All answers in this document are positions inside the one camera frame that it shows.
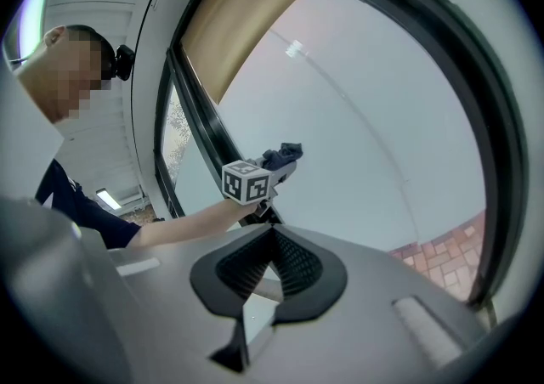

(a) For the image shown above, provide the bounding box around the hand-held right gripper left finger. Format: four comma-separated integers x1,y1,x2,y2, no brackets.
104,223,275,384

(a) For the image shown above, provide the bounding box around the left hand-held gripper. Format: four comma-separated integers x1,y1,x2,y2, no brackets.
221,155,300,220

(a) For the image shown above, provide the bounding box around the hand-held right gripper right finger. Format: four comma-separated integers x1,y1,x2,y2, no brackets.
248,223,490,384

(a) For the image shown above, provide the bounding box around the dark blue cleaning cloth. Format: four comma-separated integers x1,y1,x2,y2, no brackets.
262,142,304,171

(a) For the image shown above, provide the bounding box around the person's left forearm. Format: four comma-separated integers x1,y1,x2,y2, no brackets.
135,197,260,250

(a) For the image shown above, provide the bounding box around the frosted glass window panel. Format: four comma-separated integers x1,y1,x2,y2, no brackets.
153,48,256,222

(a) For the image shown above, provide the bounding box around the rectangular ceiling light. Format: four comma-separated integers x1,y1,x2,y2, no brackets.
95,189,120,210

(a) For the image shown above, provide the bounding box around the dark navy shirt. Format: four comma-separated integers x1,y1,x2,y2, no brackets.
34,159,142,250

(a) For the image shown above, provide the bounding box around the brown paper sheet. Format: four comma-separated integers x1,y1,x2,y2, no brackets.
180,0,309,105

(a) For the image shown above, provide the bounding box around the person's head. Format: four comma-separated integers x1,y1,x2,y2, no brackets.
16,24,118,124

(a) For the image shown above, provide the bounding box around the black head camera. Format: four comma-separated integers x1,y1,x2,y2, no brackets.
113,44,136,82

